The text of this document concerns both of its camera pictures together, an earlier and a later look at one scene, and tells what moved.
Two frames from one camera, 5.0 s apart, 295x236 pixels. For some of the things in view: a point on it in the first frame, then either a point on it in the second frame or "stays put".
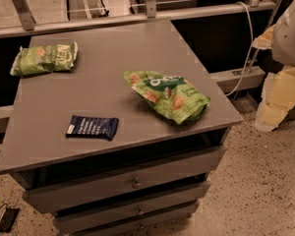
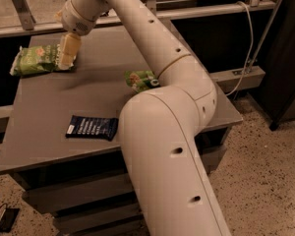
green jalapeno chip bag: [44, 59] stays put
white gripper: [291, 39] to [75, 20]
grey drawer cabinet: [150, 177] stays put
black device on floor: [7, 220] stays put
